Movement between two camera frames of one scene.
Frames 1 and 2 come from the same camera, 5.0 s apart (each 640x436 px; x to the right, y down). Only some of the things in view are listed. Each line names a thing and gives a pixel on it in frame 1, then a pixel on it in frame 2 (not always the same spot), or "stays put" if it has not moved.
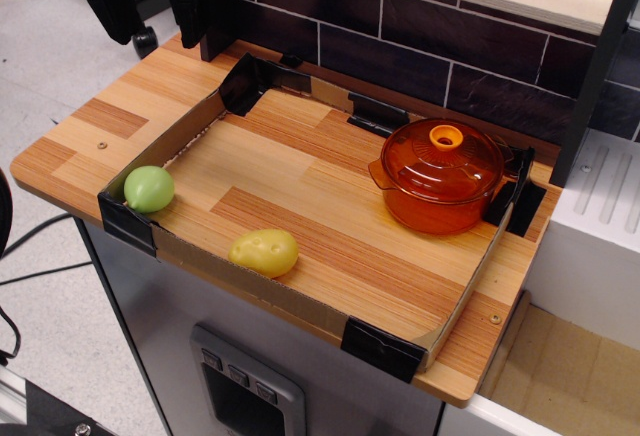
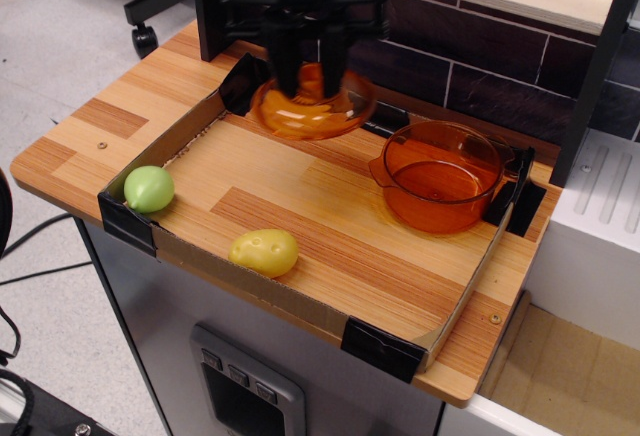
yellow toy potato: [271, 252] stays put
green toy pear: [148, 189] stays put
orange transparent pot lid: [442, 158] -> [312, 114]
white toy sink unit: [568, 362] stays put
